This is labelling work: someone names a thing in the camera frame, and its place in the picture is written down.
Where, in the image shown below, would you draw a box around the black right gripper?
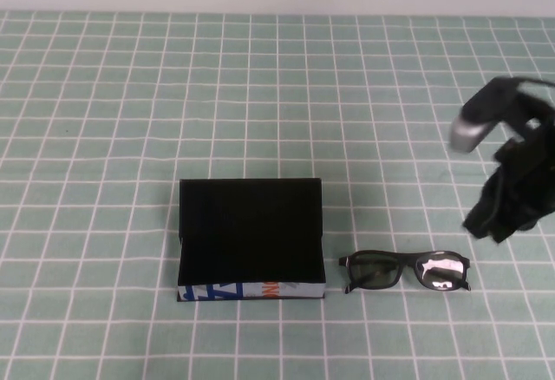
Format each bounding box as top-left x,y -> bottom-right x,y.
461,102 -> 555,246

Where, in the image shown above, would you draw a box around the black frame sunglasses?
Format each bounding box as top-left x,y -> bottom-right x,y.
338,249 -> 473,295

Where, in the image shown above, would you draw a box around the black printed glasses case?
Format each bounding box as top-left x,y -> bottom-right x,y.
176,177 -> 327,302

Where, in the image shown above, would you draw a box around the green white grid tablecloth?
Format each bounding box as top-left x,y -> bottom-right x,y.
0,9 -> 555,380

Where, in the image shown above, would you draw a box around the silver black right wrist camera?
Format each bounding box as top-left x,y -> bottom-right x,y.
447,75 -> 534,154

